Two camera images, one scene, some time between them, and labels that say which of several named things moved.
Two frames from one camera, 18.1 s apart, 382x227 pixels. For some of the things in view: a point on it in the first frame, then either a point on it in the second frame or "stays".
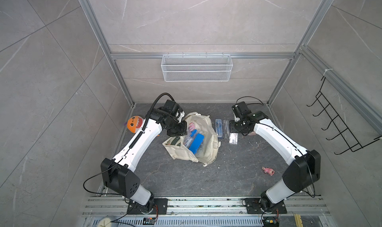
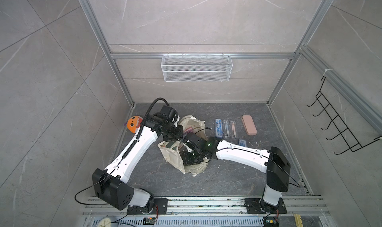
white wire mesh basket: [196, 68] stays
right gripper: [232, 128] to [185, 156]
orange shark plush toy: [134, 123] stays
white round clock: [105, 222] stays
